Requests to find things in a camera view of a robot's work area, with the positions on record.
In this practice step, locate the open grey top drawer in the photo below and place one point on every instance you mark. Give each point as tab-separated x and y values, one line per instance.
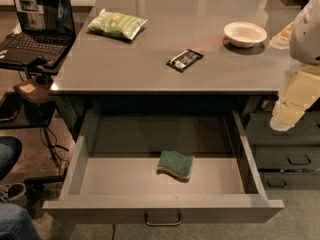
113	177

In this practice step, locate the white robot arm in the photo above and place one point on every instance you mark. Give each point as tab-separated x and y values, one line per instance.
304	43

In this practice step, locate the black open laptop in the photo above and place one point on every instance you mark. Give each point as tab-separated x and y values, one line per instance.
47	33

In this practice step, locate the green chip bag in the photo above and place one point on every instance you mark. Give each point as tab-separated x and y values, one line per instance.
115	24

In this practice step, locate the grey sneaker shoe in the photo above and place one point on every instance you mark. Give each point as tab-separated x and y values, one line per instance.
10	192

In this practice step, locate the white bowl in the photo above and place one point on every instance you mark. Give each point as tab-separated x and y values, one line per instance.
244	34

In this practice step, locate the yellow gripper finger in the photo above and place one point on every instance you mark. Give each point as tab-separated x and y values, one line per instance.
281	40
299	91

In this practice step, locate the black snack bar wrapper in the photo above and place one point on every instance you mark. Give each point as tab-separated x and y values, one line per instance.
183	60

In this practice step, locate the dark jeans knee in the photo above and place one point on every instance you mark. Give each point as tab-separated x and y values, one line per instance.
10	151

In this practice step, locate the blue jeans leg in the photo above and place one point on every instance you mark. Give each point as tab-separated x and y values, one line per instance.
16	224

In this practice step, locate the brown box with label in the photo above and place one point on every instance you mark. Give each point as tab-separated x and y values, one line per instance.
32	92

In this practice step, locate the green yellow sponge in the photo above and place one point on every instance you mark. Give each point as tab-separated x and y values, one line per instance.
175	164

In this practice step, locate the metal drawer handle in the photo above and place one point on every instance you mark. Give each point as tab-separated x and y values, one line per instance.
162	219

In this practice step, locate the black laptop stand table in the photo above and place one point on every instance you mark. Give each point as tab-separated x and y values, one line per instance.
29	105

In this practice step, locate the grey side drawer cabinet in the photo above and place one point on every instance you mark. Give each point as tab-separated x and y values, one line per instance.
288	159

